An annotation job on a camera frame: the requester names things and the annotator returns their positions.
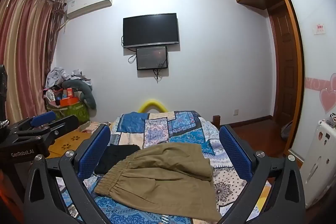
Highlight khaki pants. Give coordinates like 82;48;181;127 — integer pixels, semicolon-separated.
94;142;222;223

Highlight yellow wooden stool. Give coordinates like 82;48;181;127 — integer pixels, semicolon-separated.
46;131;92;159

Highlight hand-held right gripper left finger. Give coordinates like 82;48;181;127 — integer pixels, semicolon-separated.
24;124;116;224

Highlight small white fridge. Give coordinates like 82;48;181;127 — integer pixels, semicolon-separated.
299;119;336;211

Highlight yellow foam tube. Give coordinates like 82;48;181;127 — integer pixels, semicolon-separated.
138;100;168;113

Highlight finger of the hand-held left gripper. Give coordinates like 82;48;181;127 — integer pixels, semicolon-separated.
8;111;57;133
29;115;80;147

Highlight black wall television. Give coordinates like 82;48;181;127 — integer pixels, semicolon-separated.
123;13;180;48

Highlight white air conditioner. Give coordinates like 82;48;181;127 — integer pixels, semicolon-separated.
64;0;113;20

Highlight pink striped curtain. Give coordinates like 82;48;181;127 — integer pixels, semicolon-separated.
0;0;66;125

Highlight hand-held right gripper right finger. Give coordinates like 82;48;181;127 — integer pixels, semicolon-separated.
218;124;306;224

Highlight small black wall monitor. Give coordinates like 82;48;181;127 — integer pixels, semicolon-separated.
136;46;168;71

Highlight orange yellow blanket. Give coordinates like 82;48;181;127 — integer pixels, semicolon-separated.
264;179;275;199

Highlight black cloth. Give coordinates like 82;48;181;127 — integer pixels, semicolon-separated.
94;144;141;174

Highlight pile of grey clothes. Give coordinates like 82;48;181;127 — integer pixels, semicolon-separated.
46;67;91;88

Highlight orange box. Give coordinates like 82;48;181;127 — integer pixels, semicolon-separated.
59;88;79;106

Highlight blue patchwork printed blanket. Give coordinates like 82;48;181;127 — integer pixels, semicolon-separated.
56;110;263;224

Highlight grey bag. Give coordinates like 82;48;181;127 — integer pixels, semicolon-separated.
281;120;294;140

